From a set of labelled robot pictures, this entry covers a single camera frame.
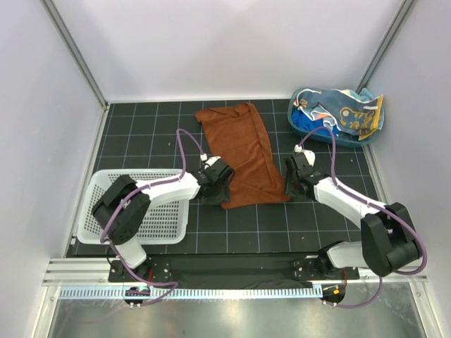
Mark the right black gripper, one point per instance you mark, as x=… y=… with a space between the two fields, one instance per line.
x=289 y=188

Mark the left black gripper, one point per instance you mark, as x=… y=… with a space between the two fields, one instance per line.
x=223 y=196

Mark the brown towel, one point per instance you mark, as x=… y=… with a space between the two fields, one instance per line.
x=238 y=135

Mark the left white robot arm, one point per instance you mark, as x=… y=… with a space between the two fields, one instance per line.
x=120 y=211

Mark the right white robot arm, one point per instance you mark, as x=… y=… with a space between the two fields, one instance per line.
x=389 y=242

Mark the bright blue cloth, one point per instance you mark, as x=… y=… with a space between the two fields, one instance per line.
x=301 y=121

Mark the white perforated plastic basket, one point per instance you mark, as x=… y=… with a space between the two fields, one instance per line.
x=162 y=225

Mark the blue plastic tub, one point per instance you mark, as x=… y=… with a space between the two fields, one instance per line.
x=331 y=139

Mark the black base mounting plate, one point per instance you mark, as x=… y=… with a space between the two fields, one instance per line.
x=240 y=271

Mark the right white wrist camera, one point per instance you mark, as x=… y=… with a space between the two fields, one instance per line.
x=308 y=154

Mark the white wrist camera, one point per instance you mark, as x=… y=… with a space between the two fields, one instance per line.
x=208 y=161
x=308 y=154

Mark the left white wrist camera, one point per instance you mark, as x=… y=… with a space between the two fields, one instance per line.
x=208 y=161

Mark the slotted cable duct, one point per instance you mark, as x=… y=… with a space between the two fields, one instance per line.
x=129 y=292

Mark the aluminium front rail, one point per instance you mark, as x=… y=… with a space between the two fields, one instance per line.
x=96 y=270

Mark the right aluminium frame post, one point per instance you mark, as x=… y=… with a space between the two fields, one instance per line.
x=402 y=14

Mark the aluminium frame post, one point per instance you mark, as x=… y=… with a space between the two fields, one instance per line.
x=402 y=14
x=64 y=33

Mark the left aluminium frame post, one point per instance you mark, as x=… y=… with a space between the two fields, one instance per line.
x=64 y=33

